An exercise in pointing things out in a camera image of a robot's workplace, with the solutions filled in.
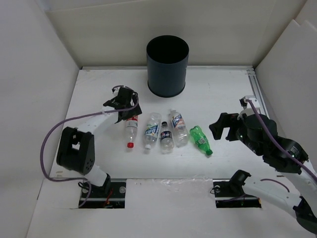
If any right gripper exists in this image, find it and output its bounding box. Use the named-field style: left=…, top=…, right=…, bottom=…
left=209, top=109, right=262, bottom=155

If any clear bottle red cap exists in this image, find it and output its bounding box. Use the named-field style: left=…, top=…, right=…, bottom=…
left=125, top=116, right=138, bottom=149

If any green plastic bottle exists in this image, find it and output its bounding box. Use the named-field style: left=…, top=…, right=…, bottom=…
left=189, top=125, right=213, bottom=156

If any clear bottle blue green label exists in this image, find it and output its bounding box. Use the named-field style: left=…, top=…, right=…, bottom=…
left=143, top=113, right=161, bottom=150

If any clear bottle orange blue label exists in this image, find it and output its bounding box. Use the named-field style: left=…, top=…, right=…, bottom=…
left=169, top=109, right=189, bottom=147

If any clear pepsi bottle black cap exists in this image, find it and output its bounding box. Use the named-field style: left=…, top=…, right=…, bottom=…
left=160, top=121, right=174, bottom=154

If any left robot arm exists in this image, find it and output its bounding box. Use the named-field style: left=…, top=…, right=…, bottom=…
left=56, top=86, right=142, bottom=197

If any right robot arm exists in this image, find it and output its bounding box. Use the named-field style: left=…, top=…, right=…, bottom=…
left=209, top=113, right=317, bottom=234

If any dark blue round bin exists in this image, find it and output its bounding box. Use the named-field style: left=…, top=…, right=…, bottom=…
left=146, top=35, right=189, bottom=98

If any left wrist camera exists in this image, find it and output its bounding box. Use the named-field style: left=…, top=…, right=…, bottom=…
left=112, top=85, right=124, bottom=95

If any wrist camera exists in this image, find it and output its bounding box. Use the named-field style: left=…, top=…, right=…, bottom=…
left=112, top=85, right=124, bottom=95
left=240, top=96, right=261, bottom=115

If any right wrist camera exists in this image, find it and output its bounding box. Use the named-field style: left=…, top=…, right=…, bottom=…
left=240, top=96, right=261, bottom=115

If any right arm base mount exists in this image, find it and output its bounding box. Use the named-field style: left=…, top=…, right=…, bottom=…
left=210, top=170, right=262, bottom=208

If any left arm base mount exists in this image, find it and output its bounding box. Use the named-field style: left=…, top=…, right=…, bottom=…
left=80, top=179, right=126, bottom=209

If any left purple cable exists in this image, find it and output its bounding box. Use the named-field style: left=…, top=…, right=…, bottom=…
left=40, top=85, right=140, bottom=208

